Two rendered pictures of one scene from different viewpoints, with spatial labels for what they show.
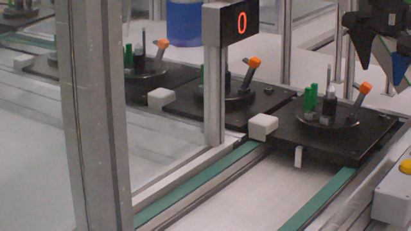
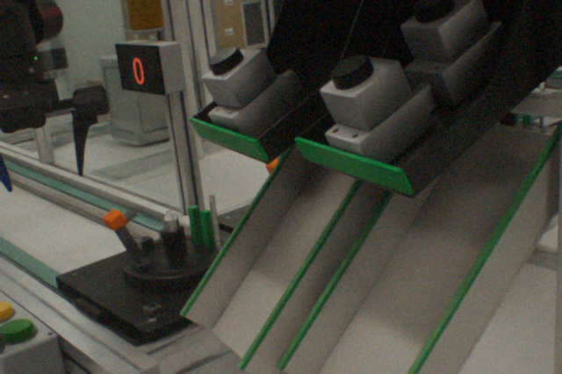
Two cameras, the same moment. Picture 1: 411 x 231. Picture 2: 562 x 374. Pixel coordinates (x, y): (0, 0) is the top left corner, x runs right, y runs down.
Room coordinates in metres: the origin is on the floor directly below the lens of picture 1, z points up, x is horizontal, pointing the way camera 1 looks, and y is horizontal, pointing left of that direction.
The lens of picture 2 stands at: (1.54, -1.06, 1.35)
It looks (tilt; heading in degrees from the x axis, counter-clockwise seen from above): 20 degrees down; 106
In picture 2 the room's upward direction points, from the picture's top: 6 degrees counter-clockwise
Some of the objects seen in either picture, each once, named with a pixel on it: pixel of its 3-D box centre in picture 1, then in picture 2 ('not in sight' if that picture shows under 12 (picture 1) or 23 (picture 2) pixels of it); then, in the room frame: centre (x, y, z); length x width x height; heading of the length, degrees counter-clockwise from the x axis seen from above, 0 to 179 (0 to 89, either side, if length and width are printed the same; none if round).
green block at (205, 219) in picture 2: (313, 95); (207, 228); (1.19, -0.22, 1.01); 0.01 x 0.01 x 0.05; 55
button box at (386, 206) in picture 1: (408, 183); (1, 337); (0.96, -0.37, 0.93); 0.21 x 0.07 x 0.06; 145
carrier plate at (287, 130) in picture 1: (327, 126); (179, 275); (1.16, -0.24, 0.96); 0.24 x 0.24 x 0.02; 55
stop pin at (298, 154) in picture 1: (299, 156); not in sight; (1.06, -0.17, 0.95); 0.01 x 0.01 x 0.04; 55
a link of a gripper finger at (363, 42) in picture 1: (361, 49); (88, 146); (1.08, -0.28, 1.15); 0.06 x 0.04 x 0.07; 119
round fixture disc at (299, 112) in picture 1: (328, 118); (177, 262); (1.16, -0.24, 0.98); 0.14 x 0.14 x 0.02
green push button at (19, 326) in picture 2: not in sight; (17, 334); (1.02, -0.41, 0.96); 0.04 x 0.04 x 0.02
